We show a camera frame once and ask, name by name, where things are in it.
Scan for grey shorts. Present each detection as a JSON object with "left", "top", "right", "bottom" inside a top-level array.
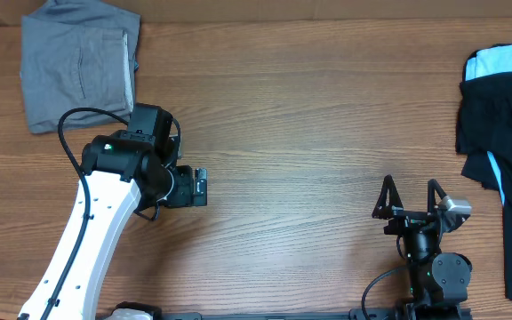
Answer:
[{"left": 20, "top": 0, "right": 140, "bottom": 134}]

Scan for light blue garment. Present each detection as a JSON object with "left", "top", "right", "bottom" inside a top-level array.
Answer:
[{"left": 463, "top": 44, "right": 512, "bottom": 81}]

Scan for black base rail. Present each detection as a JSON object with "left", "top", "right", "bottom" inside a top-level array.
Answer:
[{"left": 96, "top": 301, "right": 473, "bottom": 320}]

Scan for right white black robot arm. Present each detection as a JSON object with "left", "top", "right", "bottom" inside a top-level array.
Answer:
[{"left": 372, "top": 175, "right": 473, "bottom": 319}]

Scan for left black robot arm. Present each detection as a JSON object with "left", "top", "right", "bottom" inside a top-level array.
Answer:
[{"left": 18, "top": 104, "right": 208, "bottom": 319}]

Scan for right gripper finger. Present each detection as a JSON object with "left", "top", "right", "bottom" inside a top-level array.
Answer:
[
  {"left": 427, "top": 179, "right": 447, "bottom": 212},
  {"left": 372, "top": 175, "right": 404, "bottom": 220}
]

